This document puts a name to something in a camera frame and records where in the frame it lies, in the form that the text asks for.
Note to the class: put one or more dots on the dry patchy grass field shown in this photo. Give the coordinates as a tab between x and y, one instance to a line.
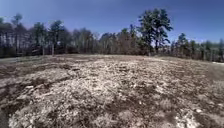
110	90

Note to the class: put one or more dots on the wood of trees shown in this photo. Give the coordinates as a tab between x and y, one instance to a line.
80	41

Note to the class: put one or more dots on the tall dark pine tree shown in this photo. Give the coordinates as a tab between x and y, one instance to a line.
154	26

